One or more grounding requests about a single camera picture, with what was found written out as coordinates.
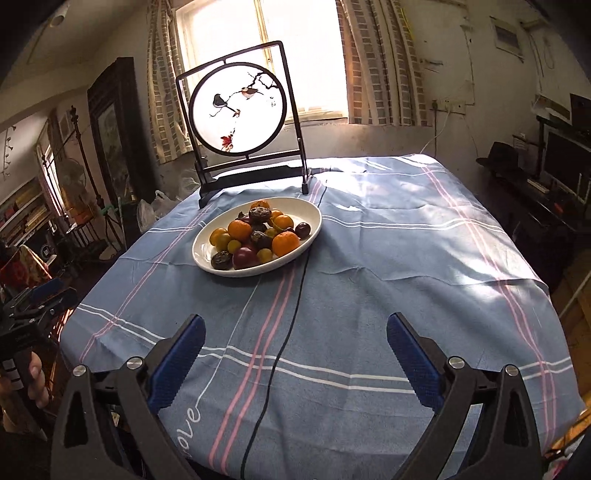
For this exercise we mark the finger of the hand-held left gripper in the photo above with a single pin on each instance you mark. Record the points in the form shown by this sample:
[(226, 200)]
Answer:
[(47, 286), (55, 302)]

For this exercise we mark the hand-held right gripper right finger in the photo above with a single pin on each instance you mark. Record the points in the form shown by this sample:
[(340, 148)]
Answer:
[(413, 360)]

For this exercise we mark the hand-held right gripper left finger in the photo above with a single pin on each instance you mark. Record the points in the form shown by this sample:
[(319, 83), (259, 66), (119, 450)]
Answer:
[(178, 360)]

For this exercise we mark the dark red plum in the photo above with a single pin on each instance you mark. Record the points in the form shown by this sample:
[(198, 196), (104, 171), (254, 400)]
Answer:
[(302, 229), (244, 257)]

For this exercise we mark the small yellow plum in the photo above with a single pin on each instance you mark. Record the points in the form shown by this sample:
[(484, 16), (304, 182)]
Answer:
[(234, 246), (272, 232), (264, 255)]

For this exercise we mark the orange-yellow apricot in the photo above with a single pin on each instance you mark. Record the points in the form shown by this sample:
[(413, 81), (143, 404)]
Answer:
[(218, 237)]

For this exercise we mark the large mandarin orange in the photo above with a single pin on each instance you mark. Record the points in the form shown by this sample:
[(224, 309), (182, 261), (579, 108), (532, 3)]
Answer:
[(285, 243), (239, 229)]

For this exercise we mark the white oval plate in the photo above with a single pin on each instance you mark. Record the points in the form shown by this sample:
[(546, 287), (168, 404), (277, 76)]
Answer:
[(304, 217)]

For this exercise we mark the person's left hand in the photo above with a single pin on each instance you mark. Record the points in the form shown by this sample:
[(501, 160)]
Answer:
[(38, 378)]

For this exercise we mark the red floral cloth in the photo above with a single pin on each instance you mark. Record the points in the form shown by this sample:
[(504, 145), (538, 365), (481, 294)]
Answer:
[(23, 270)]

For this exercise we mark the bookshelf with books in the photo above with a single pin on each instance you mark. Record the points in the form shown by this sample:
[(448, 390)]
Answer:
[(23, 207)]

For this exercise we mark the standing fan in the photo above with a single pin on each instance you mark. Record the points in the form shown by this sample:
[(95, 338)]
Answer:
[(71, 177)]

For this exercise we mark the blue striped tablecloth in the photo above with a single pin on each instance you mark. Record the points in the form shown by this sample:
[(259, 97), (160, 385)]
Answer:
[(392, 240)]

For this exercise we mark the clear plastic bag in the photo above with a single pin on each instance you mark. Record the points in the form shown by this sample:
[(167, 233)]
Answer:
[(189, 182), (154, 207)]

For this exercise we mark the dark framed painting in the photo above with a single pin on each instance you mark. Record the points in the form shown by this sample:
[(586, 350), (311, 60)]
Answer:
[(115, 134)]

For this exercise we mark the small mandarin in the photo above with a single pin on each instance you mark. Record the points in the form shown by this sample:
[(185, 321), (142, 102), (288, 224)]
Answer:
[(261, 204), (276, 215), (283, 223)]

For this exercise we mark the black computer desk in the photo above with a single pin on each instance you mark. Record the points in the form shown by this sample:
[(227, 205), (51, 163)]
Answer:
[(531, 198)]

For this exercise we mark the black hat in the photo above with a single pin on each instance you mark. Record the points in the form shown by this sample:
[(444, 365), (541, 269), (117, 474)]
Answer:
[(503, 154)]

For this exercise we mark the checked curtain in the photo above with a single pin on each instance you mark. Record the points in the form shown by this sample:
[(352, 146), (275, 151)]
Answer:
[(383, 64), (164, 92)]

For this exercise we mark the computer monitor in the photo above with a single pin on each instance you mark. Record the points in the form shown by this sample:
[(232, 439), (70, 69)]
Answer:
[(568, 159)]

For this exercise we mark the round painted screen black stand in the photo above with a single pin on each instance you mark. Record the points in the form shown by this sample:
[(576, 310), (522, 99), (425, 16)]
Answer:
[(235, 106)]

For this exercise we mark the black speaker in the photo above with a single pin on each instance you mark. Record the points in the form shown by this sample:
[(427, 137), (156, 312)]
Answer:
[(581, 113)]

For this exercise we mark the window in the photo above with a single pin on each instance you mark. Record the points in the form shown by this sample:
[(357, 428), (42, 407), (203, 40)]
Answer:
[(304, 46)]

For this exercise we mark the white wall outlet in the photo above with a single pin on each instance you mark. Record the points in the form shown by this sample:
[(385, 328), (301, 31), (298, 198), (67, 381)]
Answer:
[(450, 106)]

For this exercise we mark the white wall panel box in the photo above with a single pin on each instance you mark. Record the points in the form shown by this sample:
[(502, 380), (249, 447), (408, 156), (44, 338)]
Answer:
[(505, 37)]

